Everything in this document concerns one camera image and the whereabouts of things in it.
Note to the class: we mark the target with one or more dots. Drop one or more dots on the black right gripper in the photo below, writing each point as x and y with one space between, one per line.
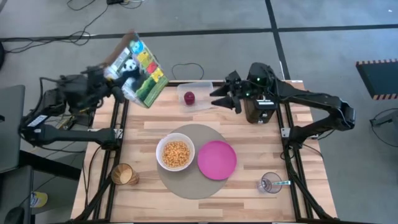
237 87

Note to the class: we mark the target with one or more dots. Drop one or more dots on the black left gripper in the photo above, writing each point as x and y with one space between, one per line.
101 84

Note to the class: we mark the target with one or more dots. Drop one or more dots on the panda print cereal box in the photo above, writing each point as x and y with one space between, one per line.
143 71

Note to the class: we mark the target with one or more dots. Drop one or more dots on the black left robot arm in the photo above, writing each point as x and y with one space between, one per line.
77 135

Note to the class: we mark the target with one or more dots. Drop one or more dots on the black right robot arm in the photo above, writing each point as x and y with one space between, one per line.
311 96

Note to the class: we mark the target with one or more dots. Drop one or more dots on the clear plastic container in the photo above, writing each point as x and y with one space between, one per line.
202 102

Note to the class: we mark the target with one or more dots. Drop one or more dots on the red apple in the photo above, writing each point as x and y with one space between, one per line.
189 98

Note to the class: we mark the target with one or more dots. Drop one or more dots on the black toaster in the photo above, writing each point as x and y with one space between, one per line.
258 113

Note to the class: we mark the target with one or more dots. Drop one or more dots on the pink plastic plate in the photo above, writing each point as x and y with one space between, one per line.
217 160

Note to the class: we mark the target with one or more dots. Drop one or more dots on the white ceramic bowl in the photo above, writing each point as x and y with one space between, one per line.
160 155

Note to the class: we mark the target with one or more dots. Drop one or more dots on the golden cereal puffs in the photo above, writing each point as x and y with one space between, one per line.
176 154

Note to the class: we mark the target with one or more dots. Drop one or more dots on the ribbed wooden cup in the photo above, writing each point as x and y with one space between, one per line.
122 174

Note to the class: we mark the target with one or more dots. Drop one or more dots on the clear glass cup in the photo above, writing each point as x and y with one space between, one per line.
269 183

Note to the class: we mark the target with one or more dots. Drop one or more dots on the round grey placemat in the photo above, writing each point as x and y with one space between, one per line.
186 186

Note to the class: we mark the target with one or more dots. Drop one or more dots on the black floor beam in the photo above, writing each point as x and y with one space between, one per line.
49 165

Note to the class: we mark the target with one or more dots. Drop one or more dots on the grey furniture panel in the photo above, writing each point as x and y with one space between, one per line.
14 189
11 127

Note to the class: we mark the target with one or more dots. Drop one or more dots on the yellow white packet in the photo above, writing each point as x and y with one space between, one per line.
38 199

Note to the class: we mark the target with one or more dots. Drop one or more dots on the black mat with striped edge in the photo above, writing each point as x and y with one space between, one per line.
379 79

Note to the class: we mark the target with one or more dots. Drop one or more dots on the grey stand base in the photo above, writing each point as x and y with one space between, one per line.
387 118

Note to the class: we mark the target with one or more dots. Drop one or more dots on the black aluminium table frame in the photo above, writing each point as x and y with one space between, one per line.
174 83

